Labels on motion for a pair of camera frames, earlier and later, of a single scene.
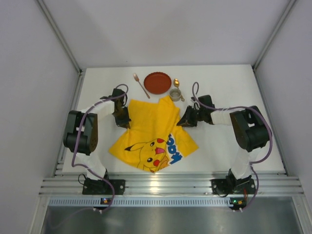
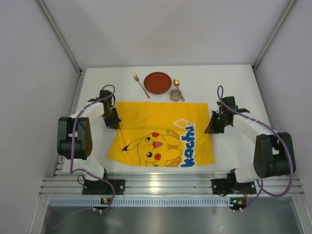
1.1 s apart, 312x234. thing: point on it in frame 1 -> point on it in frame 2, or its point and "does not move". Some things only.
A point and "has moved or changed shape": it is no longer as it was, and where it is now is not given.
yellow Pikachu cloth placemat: x=155 y=139 has moved or changed shape
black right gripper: x=191 y=117 -> x=217 y=122
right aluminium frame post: x=256 y=64 does not move
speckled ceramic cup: x=175 y=95 does not move
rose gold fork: x=137 y=79 does not move
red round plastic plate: x=157 y=83 does not move
